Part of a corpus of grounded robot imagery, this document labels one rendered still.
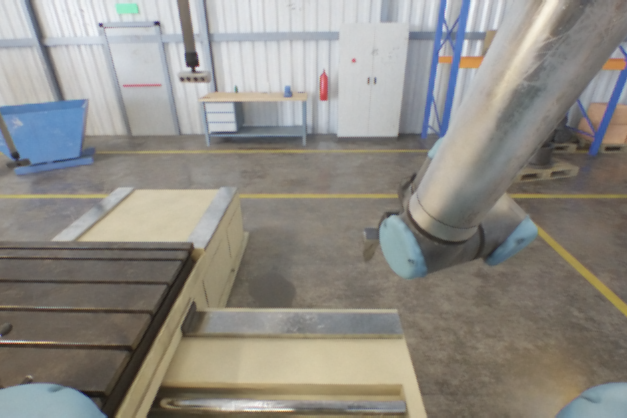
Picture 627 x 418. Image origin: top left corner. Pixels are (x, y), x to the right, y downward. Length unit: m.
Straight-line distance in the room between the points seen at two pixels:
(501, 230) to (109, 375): 1.13
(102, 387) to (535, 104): 1.21
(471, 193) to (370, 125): 6.35
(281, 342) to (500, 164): 1.33
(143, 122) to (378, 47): 5.08
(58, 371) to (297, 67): 6.47
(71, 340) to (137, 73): 6.86
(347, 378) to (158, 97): 7.06
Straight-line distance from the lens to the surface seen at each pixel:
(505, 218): 0.54
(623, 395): 0.37
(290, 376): 1.45
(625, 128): 8.23
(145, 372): 1.35
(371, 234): 0.73
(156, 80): 7.75
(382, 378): 1.46
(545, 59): 0.32
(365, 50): 6.50
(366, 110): 6.63
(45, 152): 6.70
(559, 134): 7.43
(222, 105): 6.51
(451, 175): 0.37
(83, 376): 1.29
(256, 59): 7.18
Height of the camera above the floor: 1.90
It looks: 28 degrees down
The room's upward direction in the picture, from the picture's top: straight up
